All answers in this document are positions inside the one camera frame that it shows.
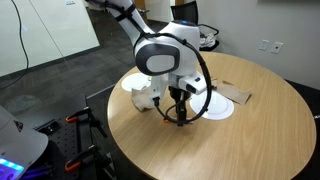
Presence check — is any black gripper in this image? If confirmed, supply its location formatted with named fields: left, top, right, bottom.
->
left=169, top=87, right=191, bottom=126

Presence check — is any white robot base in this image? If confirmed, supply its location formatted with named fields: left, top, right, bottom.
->
left=0, top=106, right=48, bottom=180

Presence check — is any white plate near cup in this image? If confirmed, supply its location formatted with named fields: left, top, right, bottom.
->
left=121, top=73, right=151, bottom=92

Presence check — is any crumpled brown napkin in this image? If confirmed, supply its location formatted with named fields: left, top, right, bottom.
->
left=131, top=87, right=154, bottom=111

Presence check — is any folded brown napkin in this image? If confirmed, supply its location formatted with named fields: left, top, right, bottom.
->
left=215, top=81, right=252, bottom=105

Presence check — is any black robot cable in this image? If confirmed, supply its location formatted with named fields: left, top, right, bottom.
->
left=153, top=29, right=214, bottom=127

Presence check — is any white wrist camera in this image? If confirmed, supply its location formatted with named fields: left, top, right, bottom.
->
left=178, top=75, right=207, bottom=95

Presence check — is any orange handled clamp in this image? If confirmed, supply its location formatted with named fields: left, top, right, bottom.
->
left=65, top=106, right=107, bottom=138
left=64, top=145, right=115, bottom=175

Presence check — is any white light switch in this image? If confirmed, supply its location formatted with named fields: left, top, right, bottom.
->
left=259, top=40, right=269, bottom=51

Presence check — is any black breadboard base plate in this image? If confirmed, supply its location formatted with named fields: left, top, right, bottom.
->
left=20, top=119, right=117, bottom=180

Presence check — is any white wall outlet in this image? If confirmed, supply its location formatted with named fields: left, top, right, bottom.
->
left=270, top=42, right=283, bottom=54

